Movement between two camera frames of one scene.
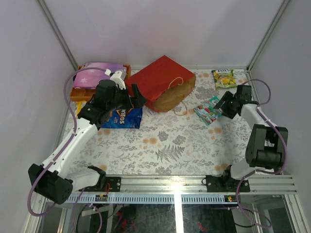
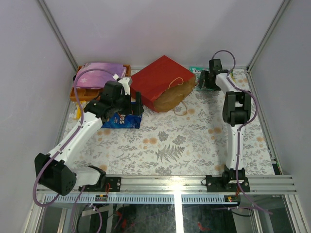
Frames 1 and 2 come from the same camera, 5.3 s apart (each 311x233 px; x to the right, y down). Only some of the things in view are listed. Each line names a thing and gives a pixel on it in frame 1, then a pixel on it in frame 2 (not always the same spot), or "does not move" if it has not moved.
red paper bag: (164, 84) does not move
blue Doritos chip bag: (124, 118) does not move
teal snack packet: (207, 112) → (197, 70)
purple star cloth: (89, 74) does not move
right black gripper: (226, 97) → (204, 75)
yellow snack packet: (79, 105) does not move
